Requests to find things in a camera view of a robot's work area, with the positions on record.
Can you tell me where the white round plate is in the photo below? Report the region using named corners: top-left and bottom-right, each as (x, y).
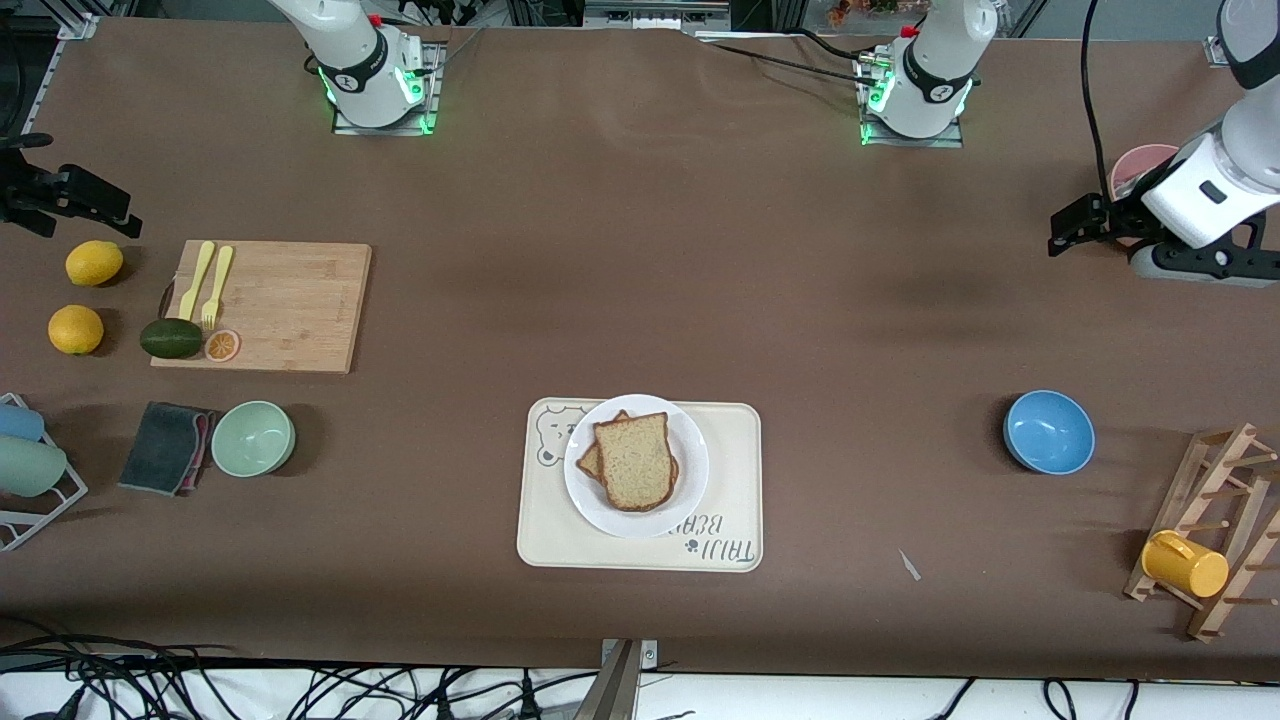
top-left (563, 394), bottom-right (710, 540)

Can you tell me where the brown bread slice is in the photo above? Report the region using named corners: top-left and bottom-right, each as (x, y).
top-left (576, 408), bottom-right (633, 481)
top-left (594, 412), bottom-right (681, 514)

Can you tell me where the pink bowl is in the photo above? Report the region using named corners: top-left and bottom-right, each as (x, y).
top-left (1108, 144), bottom-right (1181, 201)

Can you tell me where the yellow lemon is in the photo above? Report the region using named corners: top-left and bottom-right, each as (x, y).
top-left (65, 240), bottom-right (125, 288)
top-left (48, 304), bottom-right (105, 356)

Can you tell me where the yellow plastic knife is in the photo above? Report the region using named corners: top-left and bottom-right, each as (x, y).
top-left (178, 241), bottom-right (216, 323)

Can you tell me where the yellow plastic fork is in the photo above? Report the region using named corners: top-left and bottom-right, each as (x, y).
top-left (201, 246), bottom-right (235, 331)

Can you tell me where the dark green avocado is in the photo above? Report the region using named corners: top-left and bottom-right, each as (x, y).
top-left (139, 318), bottom-right (206, 360)

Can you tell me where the light blue cup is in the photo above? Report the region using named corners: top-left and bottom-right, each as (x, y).
top-left (0, 402), bottom-right (46, 443)

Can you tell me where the blue bowl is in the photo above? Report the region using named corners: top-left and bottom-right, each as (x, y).
top-left (1003, 389), bottom-right (1096, 476)

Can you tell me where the wooden cutting board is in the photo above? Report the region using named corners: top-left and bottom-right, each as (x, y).
top-left (150, 241), bottom-right (373, 376)

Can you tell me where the pale green cup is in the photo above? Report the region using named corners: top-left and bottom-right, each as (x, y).
top-left (0, 436), bottom-right (68, 498)

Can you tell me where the dark grey cloth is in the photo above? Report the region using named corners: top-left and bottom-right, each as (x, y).
top-left (118, 402), bottom-right (206, 497)

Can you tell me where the pink cloth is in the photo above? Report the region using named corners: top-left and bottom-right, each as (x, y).
top-left (190, 410), bottom-right (219, 491)

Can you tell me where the pale green bowl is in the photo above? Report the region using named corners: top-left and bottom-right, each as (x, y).
top-left (210, 400), bottom-right (297, 478)

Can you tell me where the wooden peg rack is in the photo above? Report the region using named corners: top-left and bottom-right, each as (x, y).
top-left (1123, 422), bottom-right (1280, 643)

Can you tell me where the yellow mug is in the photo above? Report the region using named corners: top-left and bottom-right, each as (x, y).
top-left (1141, 529), bottom-right (1231, 599)

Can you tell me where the cream bear print tray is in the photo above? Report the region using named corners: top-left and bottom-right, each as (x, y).
top-left (516, 397), bottom-right (764, 574)

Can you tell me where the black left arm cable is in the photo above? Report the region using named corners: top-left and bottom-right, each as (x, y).
top-left (1082, 0), bottom-right (1136, 196)

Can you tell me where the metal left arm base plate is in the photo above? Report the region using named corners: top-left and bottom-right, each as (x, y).
top-left (858, 45), bottom-right (966, 150)

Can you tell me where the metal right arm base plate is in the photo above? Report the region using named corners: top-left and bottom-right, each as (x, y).
top-left (332, 40), bottom-right (446, 137)

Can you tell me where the white wire rack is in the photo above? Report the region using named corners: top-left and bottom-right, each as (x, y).
top-left (0, 392), bottom-right (89, 553)

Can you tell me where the black table cable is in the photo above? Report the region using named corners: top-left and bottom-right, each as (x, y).
top-left (700, 38), bottom-right (871, 83)

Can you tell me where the black floor cable bundle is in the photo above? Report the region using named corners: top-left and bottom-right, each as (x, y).
top-left (0, 615), bottom-right (701, 720)

